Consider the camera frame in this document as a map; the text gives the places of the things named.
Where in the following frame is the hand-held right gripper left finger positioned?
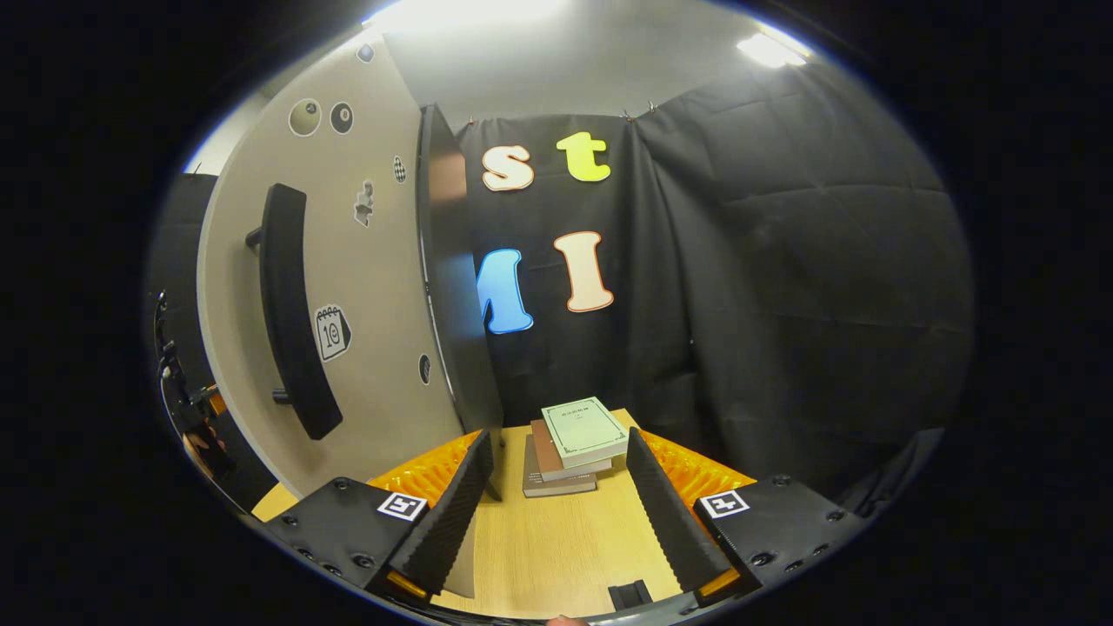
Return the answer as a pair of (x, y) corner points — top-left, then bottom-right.
(261, 430), (495, 603)

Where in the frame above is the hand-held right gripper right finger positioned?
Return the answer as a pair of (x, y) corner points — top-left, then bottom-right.
(626, 426), (863, 609)

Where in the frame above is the black door handle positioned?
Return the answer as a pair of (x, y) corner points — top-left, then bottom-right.
(246, 183), (344, 441)

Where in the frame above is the grey cabinet door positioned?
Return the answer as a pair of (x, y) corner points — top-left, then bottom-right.
(198, 35), (477, 599)

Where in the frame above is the brown book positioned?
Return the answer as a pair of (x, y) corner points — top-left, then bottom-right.
(530, 419), (614, 482)

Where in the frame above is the green book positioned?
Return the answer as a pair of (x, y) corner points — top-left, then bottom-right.
(541, 396), (629, 469)

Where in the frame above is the black backdrop cloth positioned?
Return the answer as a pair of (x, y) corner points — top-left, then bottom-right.
(148, 61), (975, 523)

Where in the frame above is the ceiling light panel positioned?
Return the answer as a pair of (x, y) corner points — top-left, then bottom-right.
(365, 0), (566, 36)
(737, 33), (810, 69)

